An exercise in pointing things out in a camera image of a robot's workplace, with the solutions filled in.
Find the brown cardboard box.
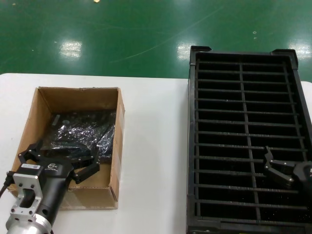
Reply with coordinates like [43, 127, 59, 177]
[13, 86, 127, 211]

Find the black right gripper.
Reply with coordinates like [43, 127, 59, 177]
[263, 145, 312, 190]

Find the black slotted plastic container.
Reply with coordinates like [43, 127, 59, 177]
[186, 45, 312, 234]

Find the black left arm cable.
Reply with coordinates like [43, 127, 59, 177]
[0, 170, 13, 195]

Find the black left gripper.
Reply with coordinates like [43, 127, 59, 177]
[19, 140, 101, 224]

